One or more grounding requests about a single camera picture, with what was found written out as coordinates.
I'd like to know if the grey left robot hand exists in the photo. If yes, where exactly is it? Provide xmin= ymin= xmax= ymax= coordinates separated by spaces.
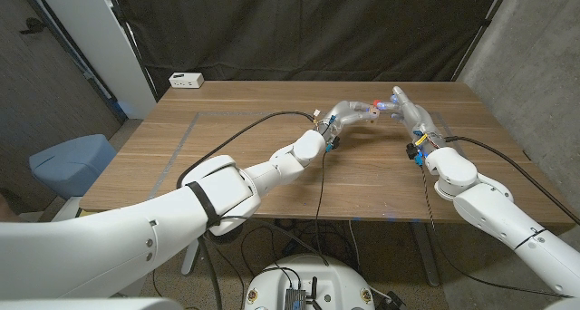
xmin=315 ymin=100 xmax=381 ymax=141

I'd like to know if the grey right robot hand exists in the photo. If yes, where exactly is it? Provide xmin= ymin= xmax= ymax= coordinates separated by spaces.
xmin=378 ymin=85 xmax=448 ymax=151

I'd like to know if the black backdrop curtain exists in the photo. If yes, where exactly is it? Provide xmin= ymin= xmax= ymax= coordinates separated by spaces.
xmin=111 ymin=0 xmax=513 ymax=98

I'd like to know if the black backdrop stand pole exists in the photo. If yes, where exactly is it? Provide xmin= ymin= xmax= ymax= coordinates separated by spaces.
xmin=451 ymin=0 xmax=516 ymax=82
xmin=102 ymin=0 xmax=160 ymax=102

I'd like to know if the grey table leg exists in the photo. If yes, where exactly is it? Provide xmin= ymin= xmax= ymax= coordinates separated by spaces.
xmin=411 ymin=221 xmax=441 ymax=287

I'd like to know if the white power strip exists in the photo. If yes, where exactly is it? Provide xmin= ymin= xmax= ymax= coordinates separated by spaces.
xmin=168 ymin=72 xmax=205 ymax=90

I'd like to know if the white robot torso base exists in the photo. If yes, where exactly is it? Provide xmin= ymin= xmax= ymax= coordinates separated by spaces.
xmin=244 ymin=254 xmax=376 ymax=310

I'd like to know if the small grey electronics box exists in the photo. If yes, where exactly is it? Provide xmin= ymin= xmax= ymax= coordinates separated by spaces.
xmin=284 ymin=287 xmax=308 ymax=310

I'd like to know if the white table leg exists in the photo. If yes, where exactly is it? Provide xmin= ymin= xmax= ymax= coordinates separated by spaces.
xmin=180 ymin=241 xmax=199 ymax=276

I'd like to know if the white cabinet panel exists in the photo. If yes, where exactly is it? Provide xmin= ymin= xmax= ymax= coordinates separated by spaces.
xmin=34 ymin=0 xmax=158 ymax=120

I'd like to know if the blue padded stool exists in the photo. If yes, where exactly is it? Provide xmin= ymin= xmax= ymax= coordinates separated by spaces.
xmin=28 ymin=133 xmax=118 ymax=200

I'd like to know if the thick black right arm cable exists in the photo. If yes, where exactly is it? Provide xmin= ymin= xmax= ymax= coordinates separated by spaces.
xmin=444 ymin=135 xmax=580 ymax=226

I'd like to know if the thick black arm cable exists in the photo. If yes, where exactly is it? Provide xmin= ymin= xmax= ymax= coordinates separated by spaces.
xmin=176 ymin=111 xmax=317 ymax=310
xmin=444 ymin=135 xmax=580 ymax=226

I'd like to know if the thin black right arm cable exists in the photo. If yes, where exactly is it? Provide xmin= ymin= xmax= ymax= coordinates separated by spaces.
xmin=420 ymin=164 xmax=573 ymax=298

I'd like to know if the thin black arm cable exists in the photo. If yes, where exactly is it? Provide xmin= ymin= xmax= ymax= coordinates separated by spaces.
xmin=208 ymin=150 xmax=330 ymax=268
xmin=420 ymin=164 xmax=573 ymax=298

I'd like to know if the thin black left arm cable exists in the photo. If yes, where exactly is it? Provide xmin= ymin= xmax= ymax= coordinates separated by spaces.
xmin=208 ymin=150 xmax=330 ymax=268

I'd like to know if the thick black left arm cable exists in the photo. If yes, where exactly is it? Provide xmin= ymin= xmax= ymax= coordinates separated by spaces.
xmin=176 ymin=111 xmax=317 ymax=310

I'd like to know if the white floor cable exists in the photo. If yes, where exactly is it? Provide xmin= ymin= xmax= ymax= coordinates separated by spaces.
xmin=347 ymin=218 xmax=363 ymax=269

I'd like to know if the white floor base plate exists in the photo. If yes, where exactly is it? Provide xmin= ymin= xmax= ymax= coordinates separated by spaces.
xmin=52 ymin=196 xmax=92 ymax=223

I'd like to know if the black door handle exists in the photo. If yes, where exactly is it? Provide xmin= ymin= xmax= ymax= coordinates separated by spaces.
xmin=18 ymin=17 xmax=46 ymax=34

